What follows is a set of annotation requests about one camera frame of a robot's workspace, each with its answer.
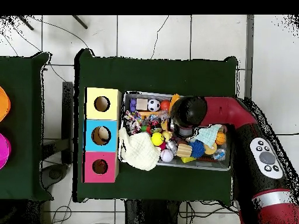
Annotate cream muslin cloth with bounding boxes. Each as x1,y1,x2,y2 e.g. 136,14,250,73
118,127,162,172

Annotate shallow mesh bin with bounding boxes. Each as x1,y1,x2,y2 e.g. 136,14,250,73
117,90,234,172

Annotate wooden box with three holes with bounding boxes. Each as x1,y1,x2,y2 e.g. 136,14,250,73
83,87,122,184

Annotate yellow ball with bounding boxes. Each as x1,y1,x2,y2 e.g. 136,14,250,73
151,132,165,147

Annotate small soccer ball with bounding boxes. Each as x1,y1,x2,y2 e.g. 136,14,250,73
147,99,161,112

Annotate orange plastic toy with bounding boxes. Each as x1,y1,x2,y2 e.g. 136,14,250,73
168,93,181,110

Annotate white baseball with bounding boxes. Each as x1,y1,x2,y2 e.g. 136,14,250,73
160,149,175,163

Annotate striped wooden block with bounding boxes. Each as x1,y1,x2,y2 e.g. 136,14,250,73
175,142,193,159

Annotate dark green table cloth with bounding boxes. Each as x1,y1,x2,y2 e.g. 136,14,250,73
0,51,54,202
72,48,239,203

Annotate blue spiky ball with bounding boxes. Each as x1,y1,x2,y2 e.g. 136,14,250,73
188,139,206,159

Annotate mint muslin cloth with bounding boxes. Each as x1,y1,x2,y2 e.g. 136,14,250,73
192,124,224,146

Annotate small orange basketball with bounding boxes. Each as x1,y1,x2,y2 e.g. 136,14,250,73
215,132,227,146

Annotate black upright stand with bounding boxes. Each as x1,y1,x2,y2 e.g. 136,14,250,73
61,81,75,165

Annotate grey stand base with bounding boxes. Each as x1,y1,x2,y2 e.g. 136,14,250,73
41,163,69,190

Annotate dark tripod leg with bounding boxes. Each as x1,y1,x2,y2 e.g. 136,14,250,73
71,15,88,30
19,15,34,31

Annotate orange bowl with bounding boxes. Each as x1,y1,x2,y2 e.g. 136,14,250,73
0,86,12,123

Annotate pink bowl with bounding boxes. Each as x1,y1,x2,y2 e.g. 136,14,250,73
0,132,12,170

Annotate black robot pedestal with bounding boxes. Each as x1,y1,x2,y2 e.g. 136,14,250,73
124,198,180,224

